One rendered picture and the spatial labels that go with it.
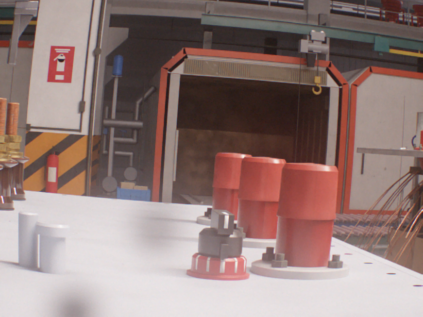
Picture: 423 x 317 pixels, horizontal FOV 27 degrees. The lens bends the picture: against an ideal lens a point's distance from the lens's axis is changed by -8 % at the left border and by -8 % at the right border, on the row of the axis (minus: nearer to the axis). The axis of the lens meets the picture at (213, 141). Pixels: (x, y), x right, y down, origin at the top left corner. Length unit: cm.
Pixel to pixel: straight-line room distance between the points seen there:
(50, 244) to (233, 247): 22
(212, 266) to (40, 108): 1068
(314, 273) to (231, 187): 69
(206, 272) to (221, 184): 71
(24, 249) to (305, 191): 34
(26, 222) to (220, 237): 22
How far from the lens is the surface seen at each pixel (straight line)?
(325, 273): 108
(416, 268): 406
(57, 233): 96
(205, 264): 104
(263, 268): 109
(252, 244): 139
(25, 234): 99
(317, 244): 110
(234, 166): 174
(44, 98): 1169
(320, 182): 109
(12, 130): 195
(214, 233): 104
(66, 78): 1168
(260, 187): 141
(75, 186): 1167
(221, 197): 175
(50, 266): 97
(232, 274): 104
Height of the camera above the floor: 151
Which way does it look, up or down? level
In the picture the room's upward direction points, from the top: 4 degrees clockwise
